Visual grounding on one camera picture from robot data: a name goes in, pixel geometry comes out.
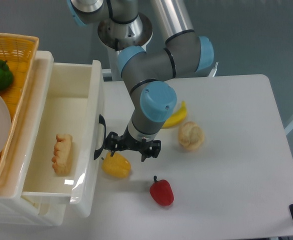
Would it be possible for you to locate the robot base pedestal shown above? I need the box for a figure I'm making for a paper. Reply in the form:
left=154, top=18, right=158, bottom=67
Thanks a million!
left=97, top=13, right=153, bottom=81

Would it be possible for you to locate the white drawer cabinet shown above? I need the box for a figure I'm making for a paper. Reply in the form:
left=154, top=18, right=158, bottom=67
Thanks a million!
left=0, top=50, right=67, bottom=227

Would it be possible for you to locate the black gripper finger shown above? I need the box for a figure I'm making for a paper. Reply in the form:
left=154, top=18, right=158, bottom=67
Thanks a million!
left=104, top=131, right=124, bottom=157
left=140, top=139, right=161, bottom=162

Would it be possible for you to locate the yellow bell pepper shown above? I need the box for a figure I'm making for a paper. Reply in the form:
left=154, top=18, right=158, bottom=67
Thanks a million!
left=101, top=152, right=131, bottom=178

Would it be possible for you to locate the croissant bread in drawer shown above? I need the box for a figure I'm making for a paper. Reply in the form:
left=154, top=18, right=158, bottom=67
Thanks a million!
left=51, top=134, right=73, bottom=176

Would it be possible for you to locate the red bell pepper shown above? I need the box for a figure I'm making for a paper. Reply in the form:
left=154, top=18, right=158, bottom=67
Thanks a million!
left=149, top=175, right=175, bottom=207

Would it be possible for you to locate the round bread roll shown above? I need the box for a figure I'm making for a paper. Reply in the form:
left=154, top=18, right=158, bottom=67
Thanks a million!
left=178, top=121, right=205, bottom=151

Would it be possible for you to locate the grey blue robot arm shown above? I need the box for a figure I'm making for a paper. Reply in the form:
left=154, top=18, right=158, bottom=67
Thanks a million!
left=67, top=0, right=214, bottom=161

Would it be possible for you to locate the orange woven basket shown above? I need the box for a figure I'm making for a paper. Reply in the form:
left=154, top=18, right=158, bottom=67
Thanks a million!
left=0, top=33, right=39, bottom=176

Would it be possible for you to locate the yellow banana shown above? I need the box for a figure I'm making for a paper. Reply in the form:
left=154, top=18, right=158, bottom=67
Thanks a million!
left=162, top=100, right=188, bottom=129

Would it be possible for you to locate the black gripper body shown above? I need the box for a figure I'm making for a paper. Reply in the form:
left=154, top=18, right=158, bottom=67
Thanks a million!
left=120, top=132, right=149, bottom=153

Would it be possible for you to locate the white drawer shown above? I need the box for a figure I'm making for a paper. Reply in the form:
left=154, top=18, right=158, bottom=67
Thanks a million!
left=21, top=192, right=69, bottom=226
left=22, top=60, right=105, bottom=218

